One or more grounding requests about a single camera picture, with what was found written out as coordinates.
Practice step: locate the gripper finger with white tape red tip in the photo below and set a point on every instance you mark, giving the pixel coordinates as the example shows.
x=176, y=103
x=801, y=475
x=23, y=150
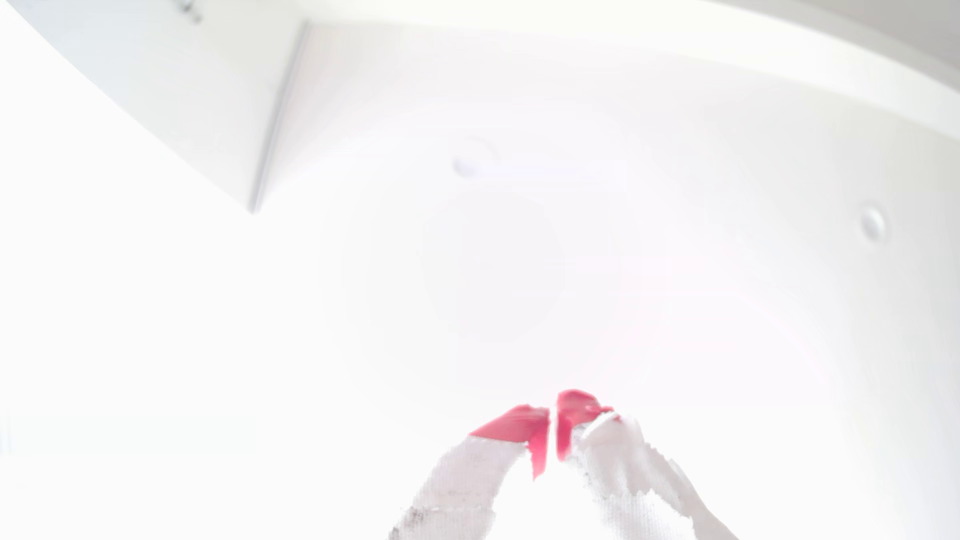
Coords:
x=465, y=480
x=622, y=465

